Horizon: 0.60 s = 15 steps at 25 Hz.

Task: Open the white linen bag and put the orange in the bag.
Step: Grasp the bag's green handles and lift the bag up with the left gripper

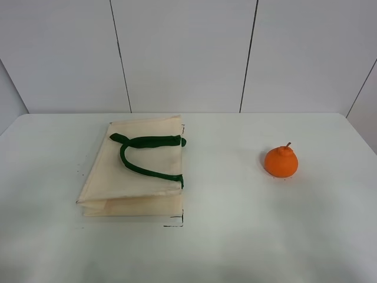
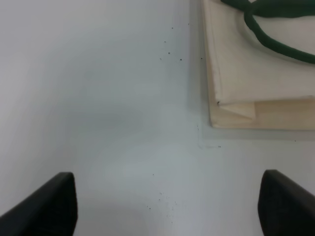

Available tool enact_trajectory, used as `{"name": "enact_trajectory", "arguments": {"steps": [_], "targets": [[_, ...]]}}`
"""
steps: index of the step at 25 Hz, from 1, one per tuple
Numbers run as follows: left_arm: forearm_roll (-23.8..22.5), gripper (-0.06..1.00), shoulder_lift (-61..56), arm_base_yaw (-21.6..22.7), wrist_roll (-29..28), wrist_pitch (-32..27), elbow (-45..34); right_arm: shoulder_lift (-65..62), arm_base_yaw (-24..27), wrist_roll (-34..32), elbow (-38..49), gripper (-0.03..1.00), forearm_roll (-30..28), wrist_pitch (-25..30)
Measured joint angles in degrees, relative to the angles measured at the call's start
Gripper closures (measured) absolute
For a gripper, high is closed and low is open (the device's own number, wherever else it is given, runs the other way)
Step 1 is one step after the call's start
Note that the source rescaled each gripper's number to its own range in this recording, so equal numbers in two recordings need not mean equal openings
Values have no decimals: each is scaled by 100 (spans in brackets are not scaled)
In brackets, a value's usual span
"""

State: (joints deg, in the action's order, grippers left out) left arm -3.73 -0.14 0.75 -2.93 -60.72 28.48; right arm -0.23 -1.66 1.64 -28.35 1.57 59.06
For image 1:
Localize white linen bag green handles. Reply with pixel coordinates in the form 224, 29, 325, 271
77, 116, 186, 218

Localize orange with stem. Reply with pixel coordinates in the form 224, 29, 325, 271
264, 142, 299, 178

